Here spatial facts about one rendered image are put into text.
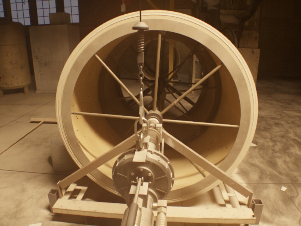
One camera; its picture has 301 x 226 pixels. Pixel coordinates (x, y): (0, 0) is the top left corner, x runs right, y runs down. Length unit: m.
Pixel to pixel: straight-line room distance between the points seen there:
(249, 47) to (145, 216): 7.10
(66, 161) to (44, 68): 5.23
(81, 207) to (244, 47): 6.71
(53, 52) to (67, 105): 5.71
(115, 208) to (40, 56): 6.43
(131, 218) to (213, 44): 1.32
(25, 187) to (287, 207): 2.82
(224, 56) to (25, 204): 2.33
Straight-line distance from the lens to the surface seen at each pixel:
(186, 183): 2.25
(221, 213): 2.02
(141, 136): 0.92
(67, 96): 1.89
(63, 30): 7.39
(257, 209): 2.17
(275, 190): 2.81
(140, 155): 0.92
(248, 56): 7.55
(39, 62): 7.81
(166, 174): 0.99
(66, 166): 2.94
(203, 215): 1.97
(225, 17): 6.93
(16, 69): 7.66
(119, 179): 1.03
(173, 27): 1.67
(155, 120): 1.65
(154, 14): 1.68
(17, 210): 2.57
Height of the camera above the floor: 1.52
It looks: 18 degrees down
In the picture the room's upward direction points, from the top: straight up
